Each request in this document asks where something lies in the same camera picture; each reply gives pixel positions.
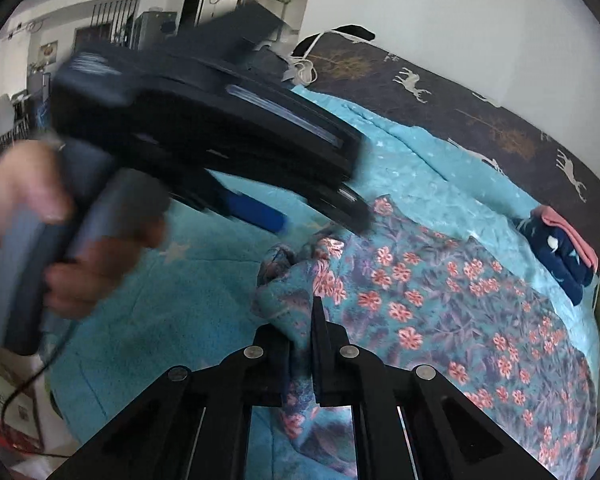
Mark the floral print garment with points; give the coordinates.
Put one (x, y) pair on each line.
(430, 310)

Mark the light blue blanket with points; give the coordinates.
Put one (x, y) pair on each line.
(180, 285)

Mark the cardboard box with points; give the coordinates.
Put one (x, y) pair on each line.
(5, 385)

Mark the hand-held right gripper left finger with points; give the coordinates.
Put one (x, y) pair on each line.
(275, 360)

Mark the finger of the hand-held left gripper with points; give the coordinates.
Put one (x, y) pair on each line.
(347, 207)
(260, 215)

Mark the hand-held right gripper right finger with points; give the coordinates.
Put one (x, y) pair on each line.
(321, 345)

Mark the framed wall picture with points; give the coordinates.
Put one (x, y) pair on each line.
(49, 50)

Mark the person's left hand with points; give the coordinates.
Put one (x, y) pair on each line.
(25, 180)

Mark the grey cabinet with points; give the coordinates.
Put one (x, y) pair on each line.
(155, 27)

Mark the dark deer print sheet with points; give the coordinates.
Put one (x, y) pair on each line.
(480, 105)

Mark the white chair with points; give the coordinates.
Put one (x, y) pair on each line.
(2, 120)

